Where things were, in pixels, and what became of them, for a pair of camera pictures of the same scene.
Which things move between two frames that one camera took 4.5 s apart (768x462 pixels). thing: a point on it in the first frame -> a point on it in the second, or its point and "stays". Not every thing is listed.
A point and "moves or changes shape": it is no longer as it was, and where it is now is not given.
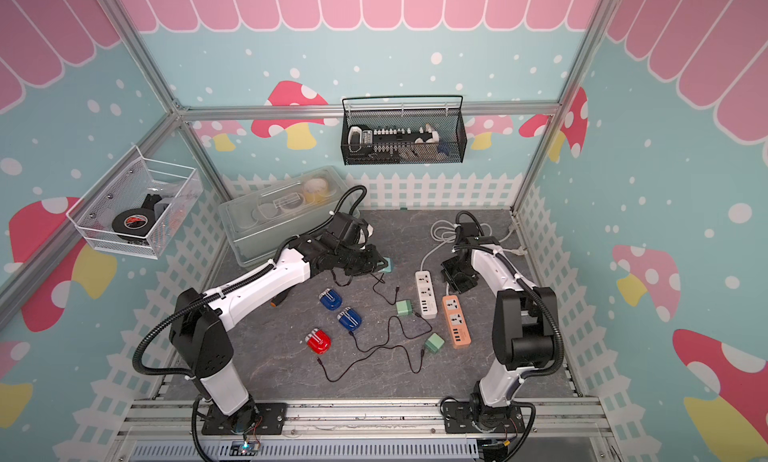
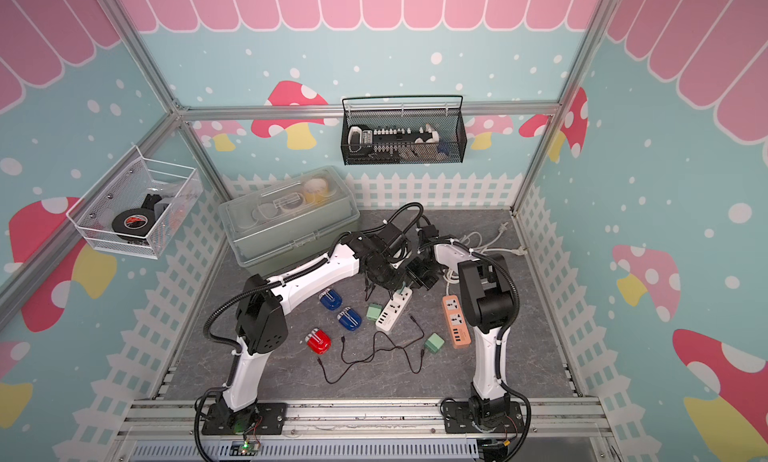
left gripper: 371,262 -> 394,282
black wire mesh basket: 403,129 stays
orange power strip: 457,325 stays
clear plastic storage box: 257,222 stays
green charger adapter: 434,342 stays
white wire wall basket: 137,207 stays
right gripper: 459,288 -> 411,270
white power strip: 426,294 -> 392,312
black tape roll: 134,221 stays
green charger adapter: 389,268 moves or changes shape
